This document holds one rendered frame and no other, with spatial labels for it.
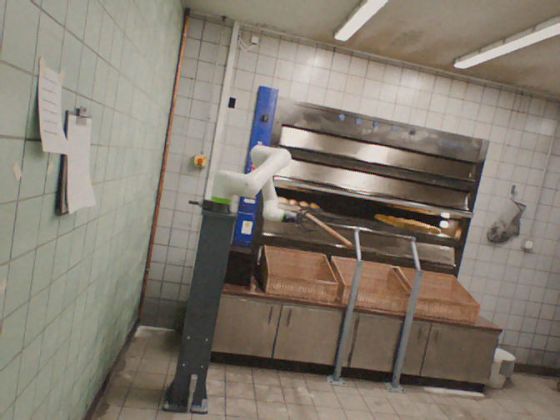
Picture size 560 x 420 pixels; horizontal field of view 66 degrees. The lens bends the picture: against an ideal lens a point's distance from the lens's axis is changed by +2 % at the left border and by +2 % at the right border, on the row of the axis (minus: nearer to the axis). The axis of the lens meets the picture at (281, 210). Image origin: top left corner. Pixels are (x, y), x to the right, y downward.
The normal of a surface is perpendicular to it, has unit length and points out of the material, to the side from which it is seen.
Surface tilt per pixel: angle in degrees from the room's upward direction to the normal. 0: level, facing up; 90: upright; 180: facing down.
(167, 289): 90
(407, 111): 90
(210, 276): 90
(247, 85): 90
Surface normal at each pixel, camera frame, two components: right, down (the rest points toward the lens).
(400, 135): 0.14, 0.12
